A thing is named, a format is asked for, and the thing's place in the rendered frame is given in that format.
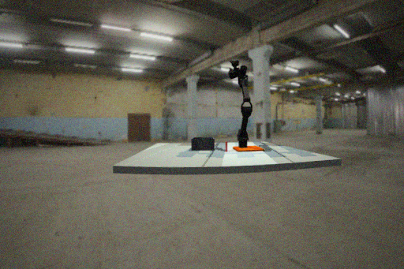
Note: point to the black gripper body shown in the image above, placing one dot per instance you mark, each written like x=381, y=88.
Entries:
x=235, y=64

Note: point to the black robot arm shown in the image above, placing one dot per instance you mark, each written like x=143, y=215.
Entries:
x=246, y=111

